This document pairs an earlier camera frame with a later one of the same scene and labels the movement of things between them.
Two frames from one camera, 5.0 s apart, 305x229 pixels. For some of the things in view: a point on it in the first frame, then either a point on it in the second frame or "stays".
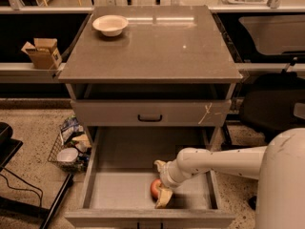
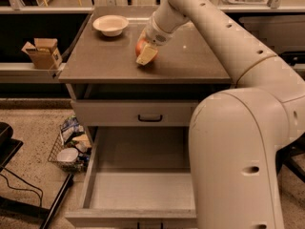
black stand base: [8, 147] stays
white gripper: [167, 176] → [156, 34]
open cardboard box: [44, 53] stays
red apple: [153, 188] → [139, 47]
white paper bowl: [111, 25] stays
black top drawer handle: [150, 120] stays
